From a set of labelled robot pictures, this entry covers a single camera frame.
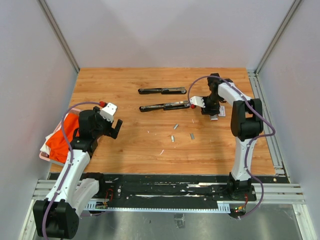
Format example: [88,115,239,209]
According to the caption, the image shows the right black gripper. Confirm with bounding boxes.
[198,94,222,116]

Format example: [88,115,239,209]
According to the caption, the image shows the staple box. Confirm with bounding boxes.
[209,106,226,121]

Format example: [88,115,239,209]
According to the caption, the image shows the black stapler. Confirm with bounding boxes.
[139,100,190,113]
[138,87,187,95]

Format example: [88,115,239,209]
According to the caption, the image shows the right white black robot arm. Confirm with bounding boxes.
[201,73,264,200]

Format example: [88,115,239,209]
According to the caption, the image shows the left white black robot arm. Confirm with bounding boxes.
[32,101,123,240]

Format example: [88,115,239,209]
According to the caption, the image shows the orange cloth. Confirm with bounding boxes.
[47,113,79,164]

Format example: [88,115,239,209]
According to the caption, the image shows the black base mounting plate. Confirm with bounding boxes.
[104,174,257,204]

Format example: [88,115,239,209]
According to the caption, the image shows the white cloth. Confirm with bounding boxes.
[40,134,52,156]

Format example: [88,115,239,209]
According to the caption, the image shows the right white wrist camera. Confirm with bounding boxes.
[189,96,206,108]

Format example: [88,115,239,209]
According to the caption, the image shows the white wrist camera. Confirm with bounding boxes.
[189,96,206,108]
[99,102,118,123]

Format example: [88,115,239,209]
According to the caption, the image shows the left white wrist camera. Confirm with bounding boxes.
[99,102,118,123]

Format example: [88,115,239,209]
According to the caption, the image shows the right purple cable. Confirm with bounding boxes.
[187,76,276,221]

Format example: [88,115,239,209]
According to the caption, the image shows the grey cable duct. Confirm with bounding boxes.
[84,198,231,214]

